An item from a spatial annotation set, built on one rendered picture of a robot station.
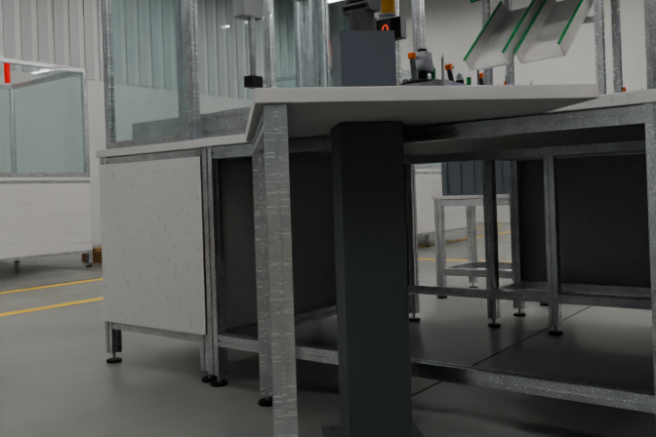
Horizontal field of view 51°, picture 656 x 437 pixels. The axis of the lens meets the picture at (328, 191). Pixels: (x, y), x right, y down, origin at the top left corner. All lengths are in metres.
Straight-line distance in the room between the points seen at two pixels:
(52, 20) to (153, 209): 8.50
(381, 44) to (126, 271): 1.50
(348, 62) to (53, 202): 5.61
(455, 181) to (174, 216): 2.09
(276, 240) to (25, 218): 5.75
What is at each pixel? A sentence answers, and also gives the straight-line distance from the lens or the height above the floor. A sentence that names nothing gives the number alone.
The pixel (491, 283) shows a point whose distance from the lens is 3.37.
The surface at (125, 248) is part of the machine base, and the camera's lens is 2.82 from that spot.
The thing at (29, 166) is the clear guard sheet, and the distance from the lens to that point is 7.06.
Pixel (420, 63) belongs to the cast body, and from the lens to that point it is 2.18.
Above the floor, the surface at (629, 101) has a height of 0.84.
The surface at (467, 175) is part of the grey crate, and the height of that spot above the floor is 0.74.
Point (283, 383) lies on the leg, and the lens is 1.39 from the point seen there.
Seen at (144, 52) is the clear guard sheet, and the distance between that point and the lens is 2.80.
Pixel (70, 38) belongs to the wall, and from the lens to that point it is 11.10.
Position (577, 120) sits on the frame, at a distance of 1.74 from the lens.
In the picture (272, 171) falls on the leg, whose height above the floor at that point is 0.70.
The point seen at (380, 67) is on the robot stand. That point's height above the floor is 0.97.
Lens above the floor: 0.65
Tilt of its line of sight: level
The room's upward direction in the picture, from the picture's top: 2 degrees counter-clockwise
